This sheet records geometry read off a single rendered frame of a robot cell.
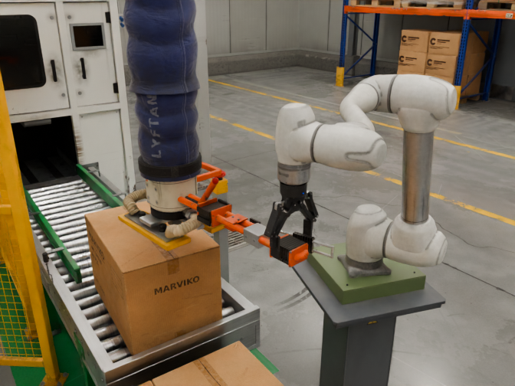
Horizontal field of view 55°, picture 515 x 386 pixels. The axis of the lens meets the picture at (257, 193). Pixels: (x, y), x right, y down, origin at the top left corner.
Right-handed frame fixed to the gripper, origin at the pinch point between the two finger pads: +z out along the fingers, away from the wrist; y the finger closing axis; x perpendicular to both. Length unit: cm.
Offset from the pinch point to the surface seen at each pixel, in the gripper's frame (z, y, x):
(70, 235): 67, -4, -183
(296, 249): -2.1, 3.4, 4.9
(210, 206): -1.5, 2.0, -35.7
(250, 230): -1.3, 3.7, -13.6
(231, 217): -1.2, 2.0, -25.0
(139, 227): 11, 15, -62
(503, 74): 75, -859, -278
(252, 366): 68, -9, -27
